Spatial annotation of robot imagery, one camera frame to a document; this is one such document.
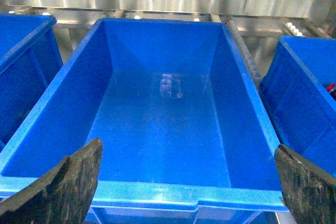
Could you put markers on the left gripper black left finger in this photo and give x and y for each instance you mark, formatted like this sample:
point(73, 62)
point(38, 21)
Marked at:
point(62, 195)

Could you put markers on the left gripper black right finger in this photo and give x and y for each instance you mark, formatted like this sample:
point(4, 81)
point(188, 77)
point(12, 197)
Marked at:
point(308, 191)

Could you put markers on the red button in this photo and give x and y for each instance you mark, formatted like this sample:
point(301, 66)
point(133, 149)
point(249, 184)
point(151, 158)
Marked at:
point(331, 89)

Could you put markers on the blue bin with buttons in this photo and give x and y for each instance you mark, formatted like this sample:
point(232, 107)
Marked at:
point(30, 59)

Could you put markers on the blue target bin right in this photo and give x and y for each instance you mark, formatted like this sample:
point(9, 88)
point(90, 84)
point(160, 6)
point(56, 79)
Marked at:
point(296, 97)

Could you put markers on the blue empty middle bin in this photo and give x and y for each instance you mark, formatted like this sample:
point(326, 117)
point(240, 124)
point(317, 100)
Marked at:
point(186, 138)

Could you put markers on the metal roller rack frame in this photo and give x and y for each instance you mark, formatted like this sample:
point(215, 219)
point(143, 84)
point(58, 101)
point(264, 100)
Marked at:
point(255, 36)

